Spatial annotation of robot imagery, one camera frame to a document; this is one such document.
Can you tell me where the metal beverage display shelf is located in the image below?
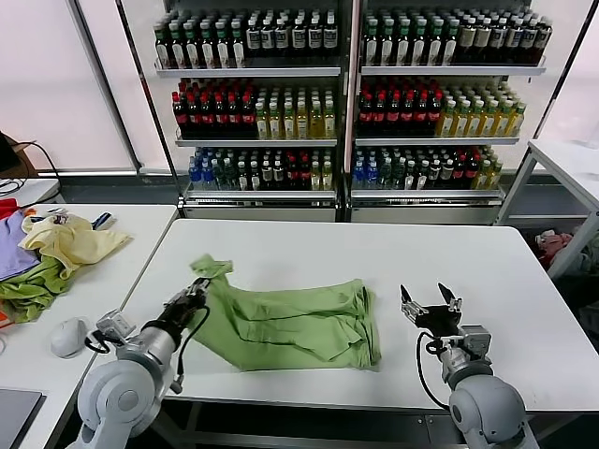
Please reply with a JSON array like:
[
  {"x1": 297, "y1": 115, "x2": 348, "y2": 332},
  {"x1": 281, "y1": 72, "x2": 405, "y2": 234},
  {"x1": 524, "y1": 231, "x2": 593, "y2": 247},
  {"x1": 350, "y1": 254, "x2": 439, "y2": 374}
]
[
  {"x1": 115, "y1": 0, "x2": 351, "y2": 224},
  {"x1": 348, "y1": 0, "x2": 599, "y2": 226}
]

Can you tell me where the dark tea bottle pale label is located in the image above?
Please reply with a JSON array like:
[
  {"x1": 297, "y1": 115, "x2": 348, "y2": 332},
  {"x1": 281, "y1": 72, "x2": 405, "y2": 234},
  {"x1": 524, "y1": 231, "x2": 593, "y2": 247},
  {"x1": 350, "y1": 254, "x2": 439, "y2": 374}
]
[
  {"x1": 475, "y1": 21, "x2": 490, "y2": 65},
  {"x1": 535, "y1": 21, "x2": 552, "y2": 65},
  {"x1": 459, "y1": 21, "x2": 475, "y2": 65},
  {"x1": 505, "y1": 21, "x2": 521, "y2": 65},
  {"x1": 489, "y1": 21, "x2": 505, "y2": 65},
  {"x1": 521, "y1": 21, "x2": 537, "y2": 65}
]

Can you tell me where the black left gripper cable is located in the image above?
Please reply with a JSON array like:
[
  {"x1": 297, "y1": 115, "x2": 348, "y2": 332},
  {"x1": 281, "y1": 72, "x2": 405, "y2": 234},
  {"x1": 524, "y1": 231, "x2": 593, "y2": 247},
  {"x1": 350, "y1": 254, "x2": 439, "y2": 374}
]
[{"x1": 172, "y1": 306, "x2": 210, "y2": 394}]

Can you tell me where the grey computer mouse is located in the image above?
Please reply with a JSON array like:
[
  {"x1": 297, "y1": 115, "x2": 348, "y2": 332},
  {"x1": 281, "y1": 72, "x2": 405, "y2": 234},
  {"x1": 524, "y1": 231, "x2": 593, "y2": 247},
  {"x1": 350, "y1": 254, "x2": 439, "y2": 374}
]
[{"x1": 49, "y1": 316, "x2": 90, "y2": 360}]

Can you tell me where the black left camera cable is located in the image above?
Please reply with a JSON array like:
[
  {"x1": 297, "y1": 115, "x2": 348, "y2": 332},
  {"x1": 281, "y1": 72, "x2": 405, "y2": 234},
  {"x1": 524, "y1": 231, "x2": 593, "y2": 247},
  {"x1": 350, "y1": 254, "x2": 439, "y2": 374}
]
[{"x1": 83, "y1": 329, "x2": 122, "y2": 355}]

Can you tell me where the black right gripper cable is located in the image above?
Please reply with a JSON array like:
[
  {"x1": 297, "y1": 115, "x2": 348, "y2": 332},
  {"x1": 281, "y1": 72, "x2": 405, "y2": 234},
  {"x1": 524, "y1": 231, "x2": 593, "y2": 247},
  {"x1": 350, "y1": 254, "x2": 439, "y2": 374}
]
[{"x1": 415, "y1": 329, "x2": 454, "y2": 413}]

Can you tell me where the grey laptop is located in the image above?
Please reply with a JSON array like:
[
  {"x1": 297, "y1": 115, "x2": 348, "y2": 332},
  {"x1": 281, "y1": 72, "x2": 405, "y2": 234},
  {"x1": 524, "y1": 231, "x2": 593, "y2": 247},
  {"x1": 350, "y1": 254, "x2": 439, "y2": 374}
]
[{"x1": 0, "y1": 387, "x2": 48, "y2": 449}]

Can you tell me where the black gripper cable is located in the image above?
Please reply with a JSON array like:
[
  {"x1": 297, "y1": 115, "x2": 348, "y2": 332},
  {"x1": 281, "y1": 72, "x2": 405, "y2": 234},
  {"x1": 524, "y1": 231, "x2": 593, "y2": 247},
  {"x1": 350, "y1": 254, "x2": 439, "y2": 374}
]
[
  {"x1": 172, "y1": 306, "x2": 210, "y2": 394},
  {"x1": 415, "y1": 329, "x2": 454, "y2": 413}
]

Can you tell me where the purple garment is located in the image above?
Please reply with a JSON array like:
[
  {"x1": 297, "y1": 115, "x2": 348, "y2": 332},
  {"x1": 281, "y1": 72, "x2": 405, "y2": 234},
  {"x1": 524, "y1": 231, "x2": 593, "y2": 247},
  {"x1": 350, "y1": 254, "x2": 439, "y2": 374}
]
[{"x1": 0, "y1": 210, "x2": 42, "y2": 283}]

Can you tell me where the brown cardboard box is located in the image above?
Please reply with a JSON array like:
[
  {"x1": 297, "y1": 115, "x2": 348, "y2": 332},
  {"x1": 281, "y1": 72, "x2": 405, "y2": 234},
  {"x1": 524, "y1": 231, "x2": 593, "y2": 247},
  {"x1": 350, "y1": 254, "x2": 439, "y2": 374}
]
[{"x1": 11, "y1": 139, "x2": 41, "y2": 174}]

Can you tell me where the grey cloth pile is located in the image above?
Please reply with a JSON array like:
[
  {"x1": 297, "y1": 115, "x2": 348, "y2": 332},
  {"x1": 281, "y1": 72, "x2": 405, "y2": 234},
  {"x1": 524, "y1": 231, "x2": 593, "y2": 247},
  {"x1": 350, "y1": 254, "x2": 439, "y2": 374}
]
[{"x1": 574, "y1": 231, "x2": 599, "y2": 275}]

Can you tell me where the pale yellow garment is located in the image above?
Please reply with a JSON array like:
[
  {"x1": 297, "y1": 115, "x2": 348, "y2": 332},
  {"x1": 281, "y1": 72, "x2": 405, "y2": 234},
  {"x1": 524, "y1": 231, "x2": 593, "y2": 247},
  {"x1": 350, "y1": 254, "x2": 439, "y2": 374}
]
[{"x1": 18, "y1": 212, "x2": 135, "y2": 281}]

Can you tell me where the light green polo shirt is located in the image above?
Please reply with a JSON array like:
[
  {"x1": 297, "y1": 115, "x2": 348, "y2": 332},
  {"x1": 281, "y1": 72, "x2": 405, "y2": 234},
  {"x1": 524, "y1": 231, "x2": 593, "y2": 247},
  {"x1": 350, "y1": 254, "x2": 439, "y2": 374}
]
[{"x1": 188, "y1": 253, "x2": 385, "y2": 374}]

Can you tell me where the black power cable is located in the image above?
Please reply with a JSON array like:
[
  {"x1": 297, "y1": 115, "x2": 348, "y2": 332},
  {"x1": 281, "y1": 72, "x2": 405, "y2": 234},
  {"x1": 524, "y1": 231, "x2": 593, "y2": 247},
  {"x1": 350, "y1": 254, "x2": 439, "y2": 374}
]
[{"x1": 18, "y1": 139, "x2": 62, "y2": 181}]

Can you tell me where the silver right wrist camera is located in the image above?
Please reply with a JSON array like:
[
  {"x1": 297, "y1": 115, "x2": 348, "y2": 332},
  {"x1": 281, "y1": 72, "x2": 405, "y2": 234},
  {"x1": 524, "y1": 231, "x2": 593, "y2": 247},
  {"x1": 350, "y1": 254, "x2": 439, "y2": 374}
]
[{"x1": 459, "y1": 325, "x2": 493, "y2": 359}]

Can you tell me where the white metal frame table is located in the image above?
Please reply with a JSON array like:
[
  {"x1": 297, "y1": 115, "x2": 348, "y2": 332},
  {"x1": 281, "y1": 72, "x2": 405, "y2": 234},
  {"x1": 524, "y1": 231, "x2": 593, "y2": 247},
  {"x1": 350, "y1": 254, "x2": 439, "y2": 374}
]
[{"x1": 494, "y1": 138, "x2": 599, "y2": 282}]

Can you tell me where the dark bottle blue white label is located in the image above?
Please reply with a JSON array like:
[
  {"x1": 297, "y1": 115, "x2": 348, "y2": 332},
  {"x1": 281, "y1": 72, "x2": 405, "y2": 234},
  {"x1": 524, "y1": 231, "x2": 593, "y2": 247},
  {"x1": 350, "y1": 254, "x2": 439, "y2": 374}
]
[
  {"x1": 291, "y1": 19, "x2": 306, "y2": 58},
  {"x1": 260, "y1": 19, "x2": 275, "y2": 58},
  {"x1": 246, "y1": 19, "x2": 261, "y2": 58},
  {"x1": 323, "y1": 19, "x2": 338, "y2": 58},
  {"x1": 307, "y1": 19, "x2": 322, "y2": 58},
  {"x1": 274, "y1": 19, "x2": 289, "y2": 58}
]

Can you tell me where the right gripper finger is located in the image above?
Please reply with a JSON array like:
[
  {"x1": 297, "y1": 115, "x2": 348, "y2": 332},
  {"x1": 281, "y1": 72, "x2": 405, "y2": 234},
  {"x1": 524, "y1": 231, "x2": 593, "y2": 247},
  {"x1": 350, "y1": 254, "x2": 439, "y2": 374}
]
[
  {"x1": 437, "y1": 282, "x2": 465, "y2": 313},
  {"x1": 399, "y1": 283, "x2": 425, "y2": 324}
]

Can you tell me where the pink cloth pile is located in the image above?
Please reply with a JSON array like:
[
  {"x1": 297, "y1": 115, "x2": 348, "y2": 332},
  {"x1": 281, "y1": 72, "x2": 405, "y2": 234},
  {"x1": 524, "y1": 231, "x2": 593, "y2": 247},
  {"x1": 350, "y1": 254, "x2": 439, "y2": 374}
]
[{"x1": 534, "y1": 228, "x2": 575, "y2": 264}]

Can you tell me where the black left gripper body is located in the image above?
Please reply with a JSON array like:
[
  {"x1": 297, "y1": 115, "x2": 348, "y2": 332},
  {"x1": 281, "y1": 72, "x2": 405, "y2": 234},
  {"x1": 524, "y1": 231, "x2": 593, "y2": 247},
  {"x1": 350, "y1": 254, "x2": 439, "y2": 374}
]
[{"x1": 158, "y1": 287, "x2": 210, "y2": 337}]

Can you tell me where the crumpled green garment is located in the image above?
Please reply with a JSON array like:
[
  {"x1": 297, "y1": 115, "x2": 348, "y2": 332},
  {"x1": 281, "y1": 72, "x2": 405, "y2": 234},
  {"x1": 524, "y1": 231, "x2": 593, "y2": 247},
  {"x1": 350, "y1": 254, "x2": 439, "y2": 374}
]
[{"x1": 0, "y1": 255, "x2": 72, "y2": 325}]

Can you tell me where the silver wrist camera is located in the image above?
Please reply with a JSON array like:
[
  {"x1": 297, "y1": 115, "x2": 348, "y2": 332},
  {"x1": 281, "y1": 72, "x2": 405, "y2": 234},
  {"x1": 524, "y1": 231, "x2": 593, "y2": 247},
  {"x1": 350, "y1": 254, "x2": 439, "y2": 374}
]
[
  {"x1": 95, "y1": 311, "x2": 136, "y2": 346},
  {"x1": 459, "y1": 325, "x2": 493, "y2": 359}
]

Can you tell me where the green cap white label bottle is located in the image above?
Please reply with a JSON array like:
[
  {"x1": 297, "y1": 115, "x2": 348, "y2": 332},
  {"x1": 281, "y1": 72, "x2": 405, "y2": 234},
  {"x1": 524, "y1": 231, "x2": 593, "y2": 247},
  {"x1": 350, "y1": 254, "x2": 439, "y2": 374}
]
[
  {"x1": 395, "y1": 25, "x2": 411, "y2": 67},
  {"x1": 363, "y1": 25, "x2": 379, "y2": 67},
  {"x1": 411, "y1": 25, "x2": 427, "y2": 67},
  {"x1": 230, "y1": 23, "x2": 245, "y2": 70},
  {"x1": 443, "y1": 25, "x2": 459, "y2": 67},
  {"x1": 199, "y1": 23, "x2": 214, "y2": 70},
  {"x1": 169, "y1": 23, "x2": 184, "y2": 70},
  {"x1": 428, "y1": 25, "x2": 444, "y2": 67},
  {"x1": 183, "y1": 23, "x2": 198, "y2": 70},
  {"x1": 379, "y1": 25, "x2": 395, "y2": 67},
  {"x1": 154, "y1": 23, "x2": 169, "y2": 70},
  {"x1": 214, "y1": 23, "x2": 229, "y2": 70}
]

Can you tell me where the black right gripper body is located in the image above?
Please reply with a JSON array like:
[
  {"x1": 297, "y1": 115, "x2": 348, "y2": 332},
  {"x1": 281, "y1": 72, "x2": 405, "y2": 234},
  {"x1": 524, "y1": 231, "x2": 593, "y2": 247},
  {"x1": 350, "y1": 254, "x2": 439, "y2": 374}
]
[{"x1": 414, "y1": 303, "x2": 463, "y2": 339}]

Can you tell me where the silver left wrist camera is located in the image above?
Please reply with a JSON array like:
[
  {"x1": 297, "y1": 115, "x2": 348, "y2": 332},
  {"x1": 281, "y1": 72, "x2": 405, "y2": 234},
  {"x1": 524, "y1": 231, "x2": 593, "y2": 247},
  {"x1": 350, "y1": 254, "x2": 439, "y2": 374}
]
[{"x1": 95, "y1": 311, "x2": 136, "y2": 346}]

